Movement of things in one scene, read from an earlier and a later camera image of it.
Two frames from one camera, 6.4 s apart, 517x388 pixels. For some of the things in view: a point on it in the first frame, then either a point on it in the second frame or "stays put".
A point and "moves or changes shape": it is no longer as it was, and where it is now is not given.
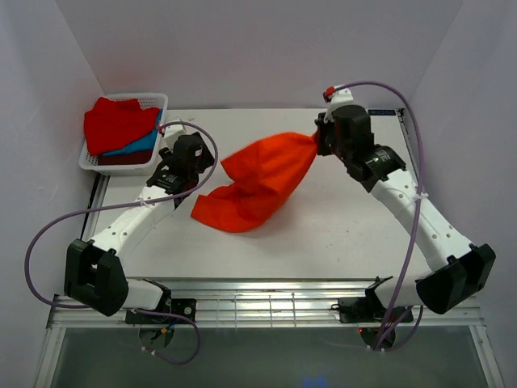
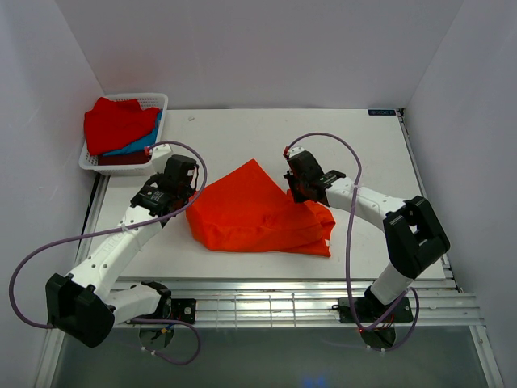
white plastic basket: (90, 163) stays put
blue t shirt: (146, 141) stays put
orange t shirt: (266, 178) moves or changes shape
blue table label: (381, 111) stays put
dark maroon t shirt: (134, 158) stays put
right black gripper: (321, 128) to (298, 198)
